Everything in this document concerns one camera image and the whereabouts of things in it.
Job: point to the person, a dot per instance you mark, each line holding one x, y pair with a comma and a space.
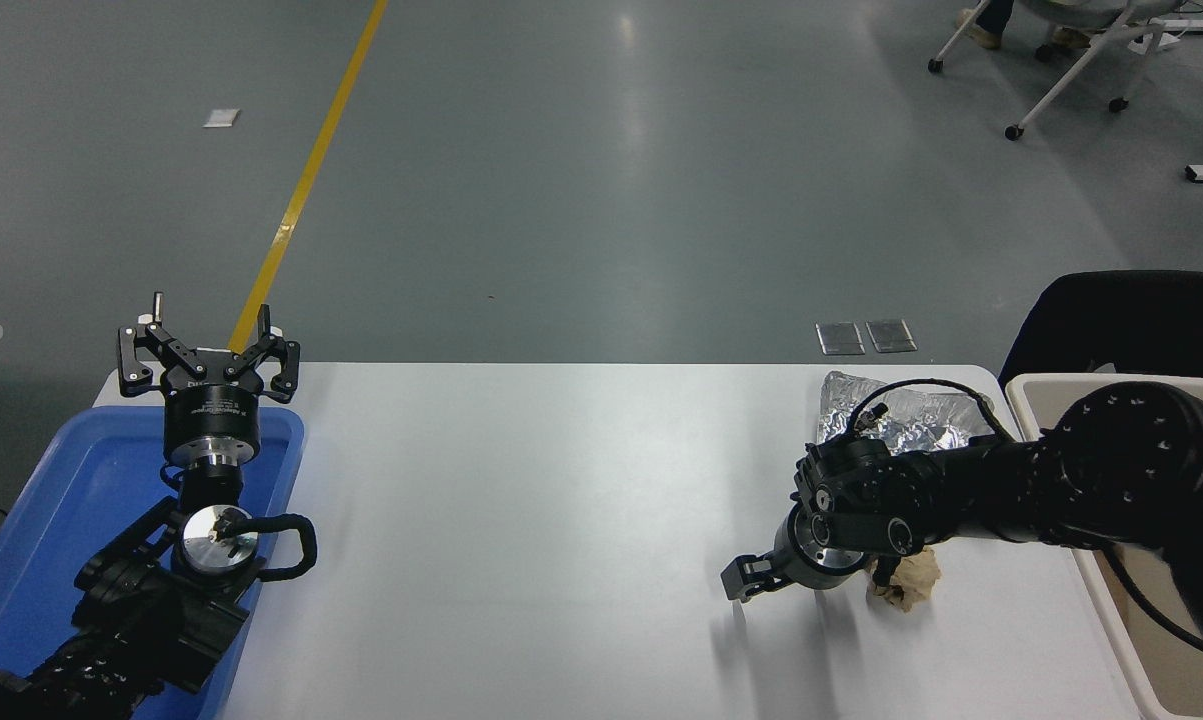
991, 15

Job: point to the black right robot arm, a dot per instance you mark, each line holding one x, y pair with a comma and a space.
1111, 460

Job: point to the crumpled tan paper ball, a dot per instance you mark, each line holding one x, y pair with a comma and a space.
916, 580

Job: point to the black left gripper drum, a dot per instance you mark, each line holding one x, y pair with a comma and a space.
213, 415

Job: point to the silver floor outlet plate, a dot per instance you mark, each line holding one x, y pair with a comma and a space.
891, 336
840, 338

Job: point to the white wheeled chair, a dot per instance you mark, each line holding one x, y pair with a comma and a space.
1071, 81

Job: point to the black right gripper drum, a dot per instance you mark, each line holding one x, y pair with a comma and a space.
791, 555

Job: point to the blue plastic tray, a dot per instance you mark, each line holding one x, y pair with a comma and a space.
61, 500

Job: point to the large pale plastic bin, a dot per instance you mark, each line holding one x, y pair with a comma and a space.
1171, 680

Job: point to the silver foil tray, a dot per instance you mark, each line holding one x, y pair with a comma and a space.
921, 420

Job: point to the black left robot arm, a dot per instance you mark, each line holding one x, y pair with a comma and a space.
131, 610

